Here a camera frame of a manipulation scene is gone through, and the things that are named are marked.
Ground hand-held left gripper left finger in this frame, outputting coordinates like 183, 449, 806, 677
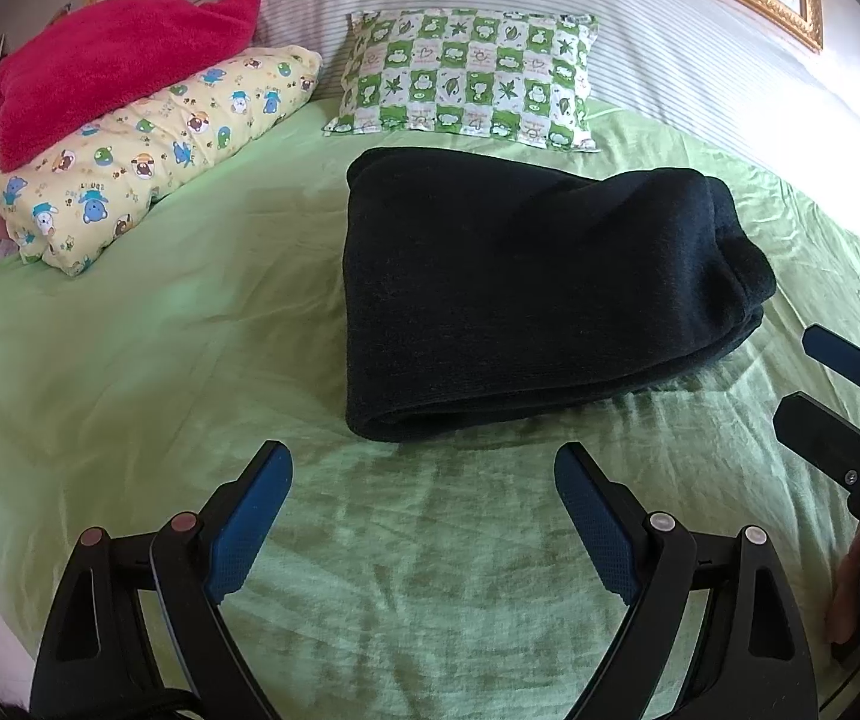
29, 439, 294, 720

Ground dark navy pants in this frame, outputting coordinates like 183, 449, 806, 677
344, 148, 777, 443

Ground light green bed sheet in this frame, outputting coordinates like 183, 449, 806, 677
0, 97, 860, 720

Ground green checked pillow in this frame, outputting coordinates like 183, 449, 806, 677
323, 9, 602, 153

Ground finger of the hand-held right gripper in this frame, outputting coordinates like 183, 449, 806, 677
772, 392, 860, 496
803, 324, 860, 451

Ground yellow cartoon print pillow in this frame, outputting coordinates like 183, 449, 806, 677
0, 45, 324, 277

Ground white striped pillow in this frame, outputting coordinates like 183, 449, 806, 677
224, 0, 860, 241

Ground red fleece blanket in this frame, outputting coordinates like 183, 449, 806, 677
0, 0, 262, 173

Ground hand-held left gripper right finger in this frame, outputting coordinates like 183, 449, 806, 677
554, 441, 821, 720

